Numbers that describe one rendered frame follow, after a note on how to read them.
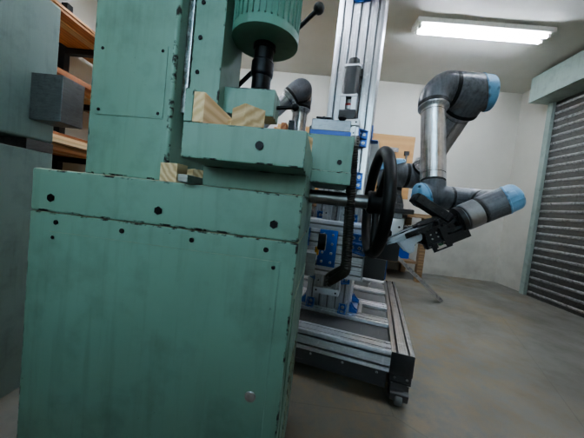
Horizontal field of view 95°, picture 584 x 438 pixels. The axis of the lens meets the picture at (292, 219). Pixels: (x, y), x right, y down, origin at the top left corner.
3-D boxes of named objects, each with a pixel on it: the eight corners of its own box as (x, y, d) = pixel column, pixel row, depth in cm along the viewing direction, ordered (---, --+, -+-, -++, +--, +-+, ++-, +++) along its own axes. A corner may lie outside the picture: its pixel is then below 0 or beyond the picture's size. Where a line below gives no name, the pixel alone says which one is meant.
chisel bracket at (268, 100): (272, 122, 69) (275, 89, 68) (220, 118, 70) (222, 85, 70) (277, 130, 76) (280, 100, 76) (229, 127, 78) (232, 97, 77)
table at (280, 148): (364, 174, 41) (368, 135, 41) (178, 155, 45) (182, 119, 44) (339, 195, 102) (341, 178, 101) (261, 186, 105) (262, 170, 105)
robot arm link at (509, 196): (509, 207, 77) (534, 209, 69) (472, 222, 79) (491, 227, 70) (500, 182, 77) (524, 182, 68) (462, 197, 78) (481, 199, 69)
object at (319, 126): (350, 136, 65) (353, 114, 65) (305, 133, 66) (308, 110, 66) (346, 149, 78) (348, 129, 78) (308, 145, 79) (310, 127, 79)
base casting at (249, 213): (298, 243, 50) (303, 195, 50) (27, 209, 56) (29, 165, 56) (309, 227, 95) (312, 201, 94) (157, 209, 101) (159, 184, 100)
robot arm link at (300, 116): (281, 178, 149) (291, 78, 146) (283, 181, 164) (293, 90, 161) (302, 181, 148) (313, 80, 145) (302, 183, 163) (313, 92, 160)
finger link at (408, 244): (396, 261, 74) (428, 248, 72) (388, 241, 74) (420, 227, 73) (393, 258, 77) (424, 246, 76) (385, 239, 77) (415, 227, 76)
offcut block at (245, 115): (263, 134, 48) (265, 110, 48) (242, 128, 45) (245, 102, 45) (249, 137, 51) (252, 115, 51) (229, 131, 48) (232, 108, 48)
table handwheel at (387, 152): (412, 203, 49) (396, 123, 68) (304, 192, 51) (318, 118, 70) (375, 281, 71) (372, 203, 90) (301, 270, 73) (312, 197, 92)
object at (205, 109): (202, 122, 44) (205, 91, 44) (191, 121, 45) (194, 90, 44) (271, 171, 104) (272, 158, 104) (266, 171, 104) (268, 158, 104)
